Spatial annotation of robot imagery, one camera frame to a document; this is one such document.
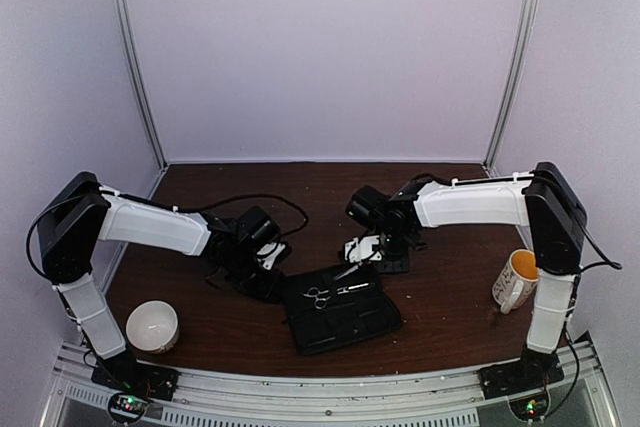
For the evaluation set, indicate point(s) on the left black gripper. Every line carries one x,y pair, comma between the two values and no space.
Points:
268,290

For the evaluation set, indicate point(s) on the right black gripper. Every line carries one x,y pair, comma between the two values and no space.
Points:
400,266

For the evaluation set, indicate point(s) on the silver hair scissors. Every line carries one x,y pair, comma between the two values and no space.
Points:
321,297

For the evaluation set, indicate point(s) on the black zip tool case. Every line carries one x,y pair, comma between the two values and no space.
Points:
347,319

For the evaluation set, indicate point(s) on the silver thinning shears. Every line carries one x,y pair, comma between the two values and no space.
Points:
345,290

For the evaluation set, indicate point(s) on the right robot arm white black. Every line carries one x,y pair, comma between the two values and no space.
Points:
540,200

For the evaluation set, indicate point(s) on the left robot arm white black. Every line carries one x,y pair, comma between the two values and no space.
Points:
85,212

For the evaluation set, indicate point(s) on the white ceramic bowl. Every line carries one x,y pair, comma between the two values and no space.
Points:
153,327

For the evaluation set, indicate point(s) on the white mug yellow inside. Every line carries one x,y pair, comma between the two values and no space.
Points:
516,281

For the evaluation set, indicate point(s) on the left circuit board with leds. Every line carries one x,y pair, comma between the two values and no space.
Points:
123,407

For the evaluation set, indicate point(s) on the circuit board with leds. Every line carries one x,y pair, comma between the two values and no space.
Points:
123,407
530,408

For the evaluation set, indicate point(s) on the right circuit board with leds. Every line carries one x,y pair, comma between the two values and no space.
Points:
530,408

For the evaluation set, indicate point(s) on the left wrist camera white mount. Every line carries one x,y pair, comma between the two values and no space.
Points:
272,253

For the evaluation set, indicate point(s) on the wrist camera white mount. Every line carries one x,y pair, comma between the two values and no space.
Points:
272,253
365,249

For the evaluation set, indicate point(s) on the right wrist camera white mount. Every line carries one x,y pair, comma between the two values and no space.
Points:
365,249

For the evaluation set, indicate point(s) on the aluminium front rail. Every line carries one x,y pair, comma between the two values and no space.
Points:
451,397

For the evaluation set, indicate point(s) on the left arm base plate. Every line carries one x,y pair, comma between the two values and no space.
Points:
125,373

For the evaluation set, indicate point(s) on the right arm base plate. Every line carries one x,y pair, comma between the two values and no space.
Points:
520,377

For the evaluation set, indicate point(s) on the right aluminium frame post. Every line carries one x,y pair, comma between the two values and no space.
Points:
524,30

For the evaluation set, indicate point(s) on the aluminium frame post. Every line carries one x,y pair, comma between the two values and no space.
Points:
137,82
524,30

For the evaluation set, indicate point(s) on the left aluminium frame post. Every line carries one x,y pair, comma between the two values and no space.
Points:
137,82

